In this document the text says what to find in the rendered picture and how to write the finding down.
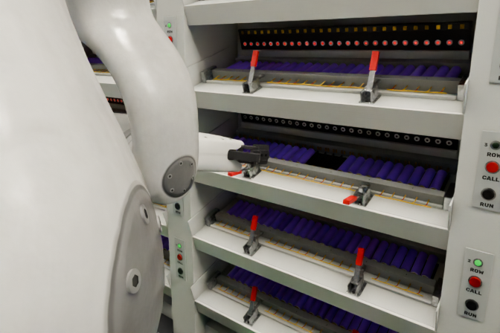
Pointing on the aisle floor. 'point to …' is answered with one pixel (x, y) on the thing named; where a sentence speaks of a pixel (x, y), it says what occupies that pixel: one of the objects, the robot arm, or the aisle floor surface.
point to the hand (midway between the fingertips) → (241, 150)
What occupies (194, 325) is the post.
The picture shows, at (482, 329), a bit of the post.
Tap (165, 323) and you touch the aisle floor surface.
